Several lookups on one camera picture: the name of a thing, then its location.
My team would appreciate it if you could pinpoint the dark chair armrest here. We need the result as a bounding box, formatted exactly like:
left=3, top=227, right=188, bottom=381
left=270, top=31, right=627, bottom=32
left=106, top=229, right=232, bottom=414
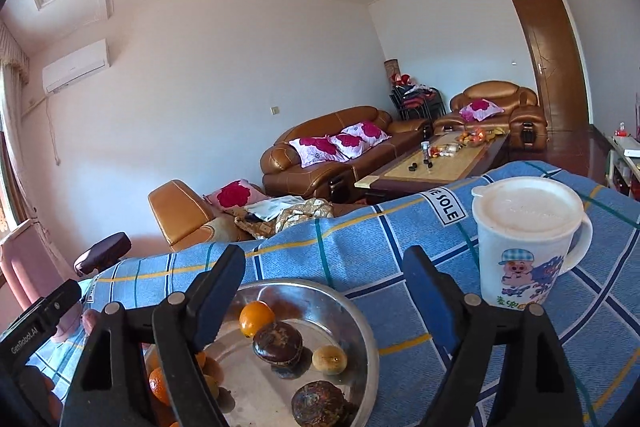
left=74, top=232, right=132, bottom=277

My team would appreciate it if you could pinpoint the small yellow-brown fruit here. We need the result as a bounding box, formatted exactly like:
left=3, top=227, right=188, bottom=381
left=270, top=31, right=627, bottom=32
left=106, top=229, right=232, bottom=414
left=312, top=345, right=348, bottom=375

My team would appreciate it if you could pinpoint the pink curtain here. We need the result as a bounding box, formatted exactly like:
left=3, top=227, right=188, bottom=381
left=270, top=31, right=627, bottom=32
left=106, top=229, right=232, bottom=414
left=0, top=21, right=71, bottom=278

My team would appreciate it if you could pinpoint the brown leather three-seat sofa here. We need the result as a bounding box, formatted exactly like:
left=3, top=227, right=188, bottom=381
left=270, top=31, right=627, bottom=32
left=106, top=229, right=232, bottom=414
left=260, top=106, right=433, bottom=202

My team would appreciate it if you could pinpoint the tan leather sofa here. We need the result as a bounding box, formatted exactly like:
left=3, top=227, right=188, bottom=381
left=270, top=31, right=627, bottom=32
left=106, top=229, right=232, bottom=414
left=148, top=179, right=281, bottom=253

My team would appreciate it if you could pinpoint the white air conditioner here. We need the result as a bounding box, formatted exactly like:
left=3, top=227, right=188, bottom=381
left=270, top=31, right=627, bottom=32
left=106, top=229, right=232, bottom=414
left=42, top=39, right=111, bottom=95

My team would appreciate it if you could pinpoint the white cartoon print cup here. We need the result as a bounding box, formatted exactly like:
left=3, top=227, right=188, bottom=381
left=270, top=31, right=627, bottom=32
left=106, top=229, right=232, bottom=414
left=471, top=177, right=594, bottom=305

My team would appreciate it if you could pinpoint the stack of chairs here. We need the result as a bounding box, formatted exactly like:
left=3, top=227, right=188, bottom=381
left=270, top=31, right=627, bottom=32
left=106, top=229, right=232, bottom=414
left=390, top=83, right=447, bottom=122

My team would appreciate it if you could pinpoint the metal bowl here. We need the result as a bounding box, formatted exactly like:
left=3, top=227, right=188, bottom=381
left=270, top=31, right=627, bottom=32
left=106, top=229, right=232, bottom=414
left=142, top=279, right=379, bottom=427

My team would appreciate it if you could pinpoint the small reddish brown fruit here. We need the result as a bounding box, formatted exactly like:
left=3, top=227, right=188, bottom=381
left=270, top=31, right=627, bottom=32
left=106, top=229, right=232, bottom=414
left=201, top=357, right=224, bottom=383

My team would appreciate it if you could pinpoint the white shelf unit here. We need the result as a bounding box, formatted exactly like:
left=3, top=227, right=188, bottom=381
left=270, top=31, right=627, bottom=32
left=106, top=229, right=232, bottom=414
left=605, top=132, right=640, bottom=200

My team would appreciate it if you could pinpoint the pink electric kettle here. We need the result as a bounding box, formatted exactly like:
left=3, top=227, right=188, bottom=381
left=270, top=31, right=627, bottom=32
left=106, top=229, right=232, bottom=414
left=0, top=232, right=83, bottom=344

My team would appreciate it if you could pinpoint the large orange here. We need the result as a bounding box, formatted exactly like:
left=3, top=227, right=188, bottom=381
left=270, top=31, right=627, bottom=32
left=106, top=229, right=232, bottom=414
left=149, top=367, right=173, bottom=408

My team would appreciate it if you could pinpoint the brown leather armchair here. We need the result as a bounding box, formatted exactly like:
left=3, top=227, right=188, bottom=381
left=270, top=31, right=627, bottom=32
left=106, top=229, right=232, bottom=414
left=434, top=80, right=548, bottom=152

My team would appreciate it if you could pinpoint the window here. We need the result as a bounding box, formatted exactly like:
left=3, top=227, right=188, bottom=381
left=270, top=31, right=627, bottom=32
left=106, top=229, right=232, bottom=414
left=0, top=127, right=23, bottom=238

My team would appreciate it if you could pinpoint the brown wrinkled fruit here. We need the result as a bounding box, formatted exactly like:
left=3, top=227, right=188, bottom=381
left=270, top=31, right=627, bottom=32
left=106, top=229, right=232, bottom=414
left=251, top=321, right=303, bottom=365
left=291, top=381, right=349, bottom=423

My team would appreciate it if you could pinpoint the brown wooden door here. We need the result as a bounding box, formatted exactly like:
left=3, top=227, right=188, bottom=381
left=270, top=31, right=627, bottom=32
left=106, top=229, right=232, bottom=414
left=511, top=0, right=590, bottom=132

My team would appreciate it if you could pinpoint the floral pillow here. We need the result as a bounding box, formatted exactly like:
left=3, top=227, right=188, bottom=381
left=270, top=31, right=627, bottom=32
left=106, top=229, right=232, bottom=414
left=202, top=179, right=266, bottom=212
left=289, top=136, right=346, bottom=168
left=350, top=121, right=392, bottom=146
left=327, top=132, right=373, bottom=160
left=459, top=98, right=505, bottom=122

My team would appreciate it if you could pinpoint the wooden coffee table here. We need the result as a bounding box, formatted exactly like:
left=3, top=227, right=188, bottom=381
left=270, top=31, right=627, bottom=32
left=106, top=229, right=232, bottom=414
left=354, top=130, right=511, bottom=202

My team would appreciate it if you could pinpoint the gold patterned cloth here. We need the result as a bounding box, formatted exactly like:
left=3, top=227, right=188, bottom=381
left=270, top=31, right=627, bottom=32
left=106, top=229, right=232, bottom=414
left=275, top=199, right=335, bottom=233

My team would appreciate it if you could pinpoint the white cloth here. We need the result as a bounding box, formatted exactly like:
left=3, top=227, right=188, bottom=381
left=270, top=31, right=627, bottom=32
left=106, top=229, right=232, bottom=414
left=245, top=201, right=288, bottom=223

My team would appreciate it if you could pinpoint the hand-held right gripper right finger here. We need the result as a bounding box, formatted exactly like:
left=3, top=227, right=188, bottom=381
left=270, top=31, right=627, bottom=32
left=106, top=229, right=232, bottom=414
left=401, top=245, right=586, bottom=427

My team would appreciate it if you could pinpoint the small orange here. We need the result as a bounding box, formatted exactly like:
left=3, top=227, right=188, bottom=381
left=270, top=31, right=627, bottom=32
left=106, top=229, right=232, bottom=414
left=239, top=300, right=277, bottom=338

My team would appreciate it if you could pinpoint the pile of snacks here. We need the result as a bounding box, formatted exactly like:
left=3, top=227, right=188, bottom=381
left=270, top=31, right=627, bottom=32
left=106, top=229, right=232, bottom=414
left=430, top=127, right=506, bottom=158

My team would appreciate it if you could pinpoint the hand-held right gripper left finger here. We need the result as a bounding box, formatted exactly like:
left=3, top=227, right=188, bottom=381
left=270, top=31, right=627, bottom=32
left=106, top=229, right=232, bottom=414
left=60, top=244, right=247, bottom=427

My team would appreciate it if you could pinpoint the blue plaid blanket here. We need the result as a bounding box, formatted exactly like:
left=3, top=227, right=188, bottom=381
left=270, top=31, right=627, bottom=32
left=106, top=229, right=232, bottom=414
left=37, top=160, right=640, bottom=427

